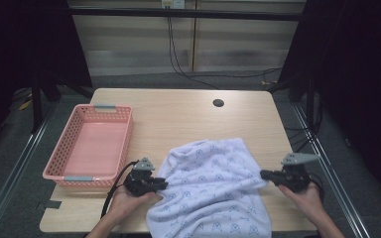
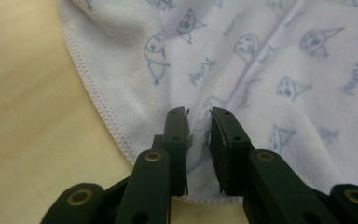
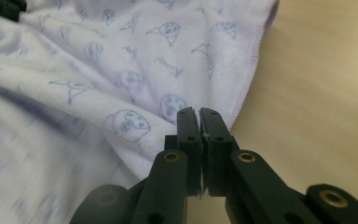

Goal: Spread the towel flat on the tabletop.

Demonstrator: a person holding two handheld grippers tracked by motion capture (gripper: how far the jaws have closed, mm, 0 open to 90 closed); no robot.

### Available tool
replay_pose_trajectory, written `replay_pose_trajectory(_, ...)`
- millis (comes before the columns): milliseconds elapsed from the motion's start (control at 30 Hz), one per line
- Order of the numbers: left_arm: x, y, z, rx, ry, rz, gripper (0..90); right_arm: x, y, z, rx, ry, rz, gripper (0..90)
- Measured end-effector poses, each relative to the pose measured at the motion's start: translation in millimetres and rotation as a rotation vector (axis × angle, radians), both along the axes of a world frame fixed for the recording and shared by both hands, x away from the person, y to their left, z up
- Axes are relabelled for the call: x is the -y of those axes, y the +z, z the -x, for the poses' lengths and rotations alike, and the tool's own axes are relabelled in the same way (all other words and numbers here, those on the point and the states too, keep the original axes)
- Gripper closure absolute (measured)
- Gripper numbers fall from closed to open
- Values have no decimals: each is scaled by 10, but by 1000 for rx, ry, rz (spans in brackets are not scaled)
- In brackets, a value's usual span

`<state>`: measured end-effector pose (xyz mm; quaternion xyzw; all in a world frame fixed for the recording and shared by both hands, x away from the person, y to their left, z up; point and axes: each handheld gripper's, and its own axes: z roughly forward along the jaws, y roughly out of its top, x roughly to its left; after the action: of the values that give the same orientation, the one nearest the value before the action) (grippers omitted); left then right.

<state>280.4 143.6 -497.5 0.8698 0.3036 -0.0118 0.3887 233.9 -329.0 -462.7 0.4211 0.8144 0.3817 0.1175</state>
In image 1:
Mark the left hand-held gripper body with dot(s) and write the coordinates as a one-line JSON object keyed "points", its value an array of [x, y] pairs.
{"points": [[139, 183]]}

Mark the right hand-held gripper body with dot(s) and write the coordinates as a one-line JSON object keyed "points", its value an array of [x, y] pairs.
{"points": [[294, 180]]}

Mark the white patterned towel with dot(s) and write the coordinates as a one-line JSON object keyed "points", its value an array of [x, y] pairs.
{"points": [[211, 185]]}

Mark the pink perforated plastic basket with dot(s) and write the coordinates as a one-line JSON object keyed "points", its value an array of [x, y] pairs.
{"points": [[92, 148]]}

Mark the person's left hand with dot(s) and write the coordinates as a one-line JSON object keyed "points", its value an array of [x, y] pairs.
{"points": [[127, 205]]}

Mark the person's right hand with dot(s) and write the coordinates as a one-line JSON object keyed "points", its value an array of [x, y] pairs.
{"points": [[306, 201]]}

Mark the black round table grommet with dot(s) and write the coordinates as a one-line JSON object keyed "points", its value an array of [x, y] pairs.
{"points": [[218, 102]]}

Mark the black tape strip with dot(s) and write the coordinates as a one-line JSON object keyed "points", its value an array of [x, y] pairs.
{"points": [[53, 204]]}

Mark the black curtain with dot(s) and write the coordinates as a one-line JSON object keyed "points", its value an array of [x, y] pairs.
{"points": [[23, 43], [360, 82]]}

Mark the black metal stand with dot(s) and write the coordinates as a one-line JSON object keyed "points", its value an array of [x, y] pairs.
{"points": [[36, 105]]}

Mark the yellow floor object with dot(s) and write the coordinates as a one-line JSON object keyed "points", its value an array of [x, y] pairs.
{"points": [[25, 105]]}

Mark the black horizontal metal bar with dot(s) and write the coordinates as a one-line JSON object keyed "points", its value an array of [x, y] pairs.
{"points": [[185, 14]]}

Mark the metal floor rail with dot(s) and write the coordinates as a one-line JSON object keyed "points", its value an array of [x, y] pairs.
{"points": [[330, 175], [10, 178]]}

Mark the white wall power outlet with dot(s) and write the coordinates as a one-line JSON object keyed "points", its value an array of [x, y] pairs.
{"points": [[173, 3]]}

